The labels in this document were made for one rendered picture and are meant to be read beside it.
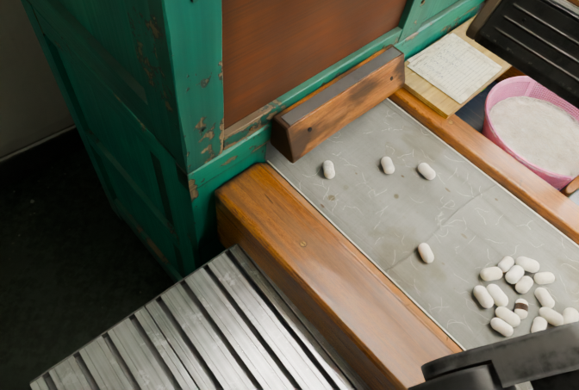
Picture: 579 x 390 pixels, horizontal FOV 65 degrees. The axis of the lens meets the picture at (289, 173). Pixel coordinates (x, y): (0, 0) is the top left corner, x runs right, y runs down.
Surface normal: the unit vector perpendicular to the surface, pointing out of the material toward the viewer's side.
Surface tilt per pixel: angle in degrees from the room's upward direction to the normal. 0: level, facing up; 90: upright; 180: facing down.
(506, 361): 26
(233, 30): 90
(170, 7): 90
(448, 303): 0
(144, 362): 0
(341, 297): 0
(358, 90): 66
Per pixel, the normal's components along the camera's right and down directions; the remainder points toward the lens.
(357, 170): 0.11, -0.56
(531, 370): -0.33, -0.46
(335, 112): 0.66, 0.37
